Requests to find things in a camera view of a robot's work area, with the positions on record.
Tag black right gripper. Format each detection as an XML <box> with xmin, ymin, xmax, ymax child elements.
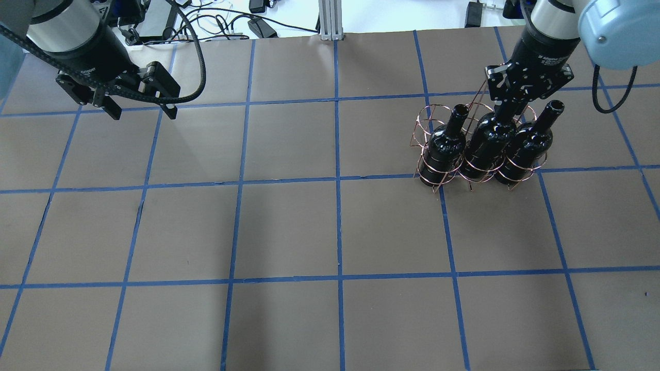
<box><xmin>485</xmin><ymin>58</ymin><xmax>574</xmax><ymax>124</ymax></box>

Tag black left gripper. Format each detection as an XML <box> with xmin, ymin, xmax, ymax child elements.
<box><xmin>56</xmin><ymin>61</ymin><xmax>181</xmax><ymax>121</ymax></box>

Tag dark wine bottle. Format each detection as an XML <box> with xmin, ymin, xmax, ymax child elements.
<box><xmin>459</xmin><ymin>109</ymin><xmax>516</xmax><ymax>182</ymax></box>

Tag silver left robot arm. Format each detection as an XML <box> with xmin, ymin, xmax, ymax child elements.
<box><xmin>2</xmin><ymin>1</ymin><xmax>180</xmax><ymax>120</ymax></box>

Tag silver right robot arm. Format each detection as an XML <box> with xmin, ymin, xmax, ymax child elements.
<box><xmin>485</xmin><ymin>1</ymin><xmax>659</xmax><ymax>120</ymax></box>

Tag dark bottle in basket corner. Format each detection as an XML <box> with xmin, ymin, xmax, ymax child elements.
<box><xmin>495</xmin><ymin>99</ymin><xmax>565</xmax><ymax>188</ymax></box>

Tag black adapter top right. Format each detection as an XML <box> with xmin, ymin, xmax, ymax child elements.
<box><xmin>464</xmin><ymin>1</ymin><xmax>483</xmax><ymax>28</ymax></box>

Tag black power brick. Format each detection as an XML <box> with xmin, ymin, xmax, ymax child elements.
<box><xmin>247</xmin><ymin>18</ymin><xmax>278</xmax><ymax>39</ymax></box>

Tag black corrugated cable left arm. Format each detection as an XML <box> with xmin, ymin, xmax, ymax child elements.
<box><xmin>0</xmin><ymin>10</ymin><xmax>207</xmax><ymax>106</ymax></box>

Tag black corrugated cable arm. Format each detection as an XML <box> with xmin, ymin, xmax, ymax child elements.
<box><xmin>591</xmin><ymin>64</ymin><xmax>640</xmax><ymax>114</ymax></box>
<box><xmin>0</xmin><ymin>10</ymin><xmax>207</xmax><ymax>106</ymax></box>

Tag copper wire wine basket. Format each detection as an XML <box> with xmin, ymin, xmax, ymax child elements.
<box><xmin>410</xmin><ymin>79</ymin><xmax>564</xmax><ymax>192</ymax></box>

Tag dark bottle under basket handle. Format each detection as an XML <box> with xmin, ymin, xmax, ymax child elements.
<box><xmin>417</xmin><ymin>104</ymin><xmax>469</xmax><ymax>188</ymax></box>

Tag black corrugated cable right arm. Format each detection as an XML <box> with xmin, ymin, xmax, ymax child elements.
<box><xmin>591</xmin><ymin>64</ymin><xmax>640</xmax><ymax>114</ymax></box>

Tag aluminium frame post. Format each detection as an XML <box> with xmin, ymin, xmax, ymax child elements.
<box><xmin>318</xmin><ymin>0</ymin><xmax>344</xmax><ymax>41</ymax></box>

